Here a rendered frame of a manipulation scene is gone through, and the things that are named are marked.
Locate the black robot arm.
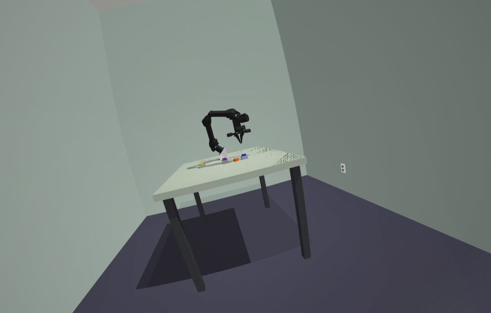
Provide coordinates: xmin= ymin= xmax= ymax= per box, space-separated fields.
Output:
xmin=202 ymin=109 xmax=249 ymax=154

